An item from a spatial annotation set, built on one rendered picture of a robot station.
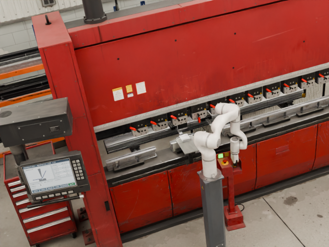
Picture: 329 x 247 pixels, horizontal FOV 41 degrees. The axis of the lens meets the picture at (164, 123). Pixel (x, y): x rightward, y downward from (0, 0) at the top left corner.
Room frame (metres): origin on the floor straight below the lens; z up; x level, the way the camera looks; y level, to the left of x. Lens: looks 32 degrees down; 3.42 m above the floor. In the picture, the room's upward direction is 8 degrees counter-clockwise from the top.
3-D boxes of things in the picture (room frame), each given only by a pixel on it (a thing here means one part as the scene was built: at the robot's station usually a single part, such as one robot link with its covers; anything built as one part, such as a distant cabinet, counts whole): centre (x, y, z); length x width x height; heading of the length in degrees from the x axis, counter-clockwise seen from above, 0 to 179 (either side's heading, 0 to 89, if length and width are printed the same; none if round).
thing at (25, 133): (2.77, 0.93, 1.53); 0.51 x 0.25 x 0.85; 95
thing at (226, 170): (3.36, -0.57, 0.75); 0.20 x 0.16 x 0.18; 97
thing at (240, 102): (3.71, -0.73, 1.26); 0.15 x 0.09 x 0.17; 104
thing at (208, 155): (2.95, -0.30, 1.30); 0.19 x 0.12 x 0.24; 52
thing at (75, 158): (2.69, 0.87, 1.42); 0.45 x 0.12 x 0.36; 95
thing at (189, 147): (3.43, -0.20, 1.00); 0.26 x 0.18 x 0.01; 14
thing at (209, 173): (2.93, -0.33, 1.09); 0.19 x 0.19 x 0.18
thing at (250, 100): (3.76, -0.92, 1.26); 0.15 x 0.09 x 0.17; 104
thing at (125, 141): (3.96, -0.48, 0.93); 2.30 x 0.14 x 0.10; 104
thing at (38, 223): (3.55, 1.37, 0.50); 0.50 x 0.50 x 1.00; 14
